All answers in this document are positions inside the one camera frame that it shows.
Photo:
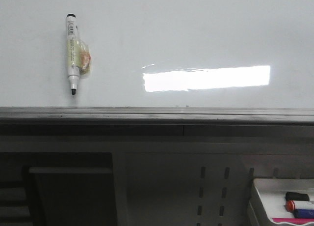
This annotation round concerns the white whiteboard marker with tape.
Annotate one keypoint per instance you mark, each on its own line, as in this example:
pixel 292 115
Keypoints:
pixel 78 55

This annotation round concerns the white whiteboard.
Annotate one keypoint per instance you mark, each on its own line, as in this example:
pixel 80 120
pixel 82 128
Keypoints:
pixel 160 53

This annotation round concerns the grey aluminium whiteboard tray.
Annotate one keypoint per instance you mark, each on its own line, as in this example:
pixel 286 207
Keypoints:
pixel 127 121

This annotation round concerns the white slotted pegboard panel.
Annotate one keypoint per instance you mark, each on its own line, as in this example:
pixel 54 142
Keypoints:
pixel 190 189

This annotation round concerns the white plastic marker bin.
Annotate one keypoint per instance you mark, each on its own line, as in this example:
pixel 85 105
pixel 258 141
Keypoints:
pixel 268 199

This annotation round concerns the dark shelf unit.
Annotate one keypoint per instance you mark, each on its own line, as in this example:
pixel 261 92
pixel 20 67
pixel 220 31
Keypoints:
pixel 57 189

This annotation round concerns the red capped marker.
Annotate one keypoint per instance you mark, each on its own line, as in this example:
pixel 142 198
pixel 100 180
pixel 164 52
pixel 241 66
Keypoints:
pixel 292 205

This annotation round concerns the blue capped marker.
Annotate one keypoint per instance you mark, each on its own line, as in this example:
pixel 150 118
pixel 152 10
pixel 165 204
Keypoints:
pixel 303 213

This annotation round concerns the pink item in bin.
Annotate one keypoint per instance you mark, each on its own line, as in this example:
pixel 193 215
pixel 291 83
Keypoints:
pixel 296 221

